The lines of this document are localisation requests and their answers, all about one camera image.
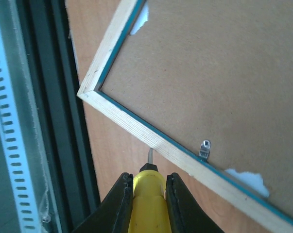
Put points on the brown frame backing board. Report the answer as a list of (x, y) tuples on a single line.
[(220, 70)]

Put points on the blue slotted cable duct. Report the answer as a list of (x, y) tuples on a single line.
[(14, 151)]

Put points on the yellow handled screwdriver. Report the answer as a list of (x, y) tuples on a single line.
[(149, 210)]

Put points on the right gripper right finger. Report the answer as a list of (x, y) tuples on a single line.
[(185, 214)]

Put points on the blue picture frame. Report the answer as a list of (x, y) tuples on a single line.
[(119, 27)]

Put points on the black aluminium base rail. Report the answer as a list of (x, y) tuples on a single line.
[(49, 49)]

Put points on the metal frame retaining clip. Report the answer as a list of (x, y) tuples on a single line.
[(204, 151)]

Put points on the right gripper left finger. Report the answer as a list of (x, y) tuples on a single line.
[(114, 213)]

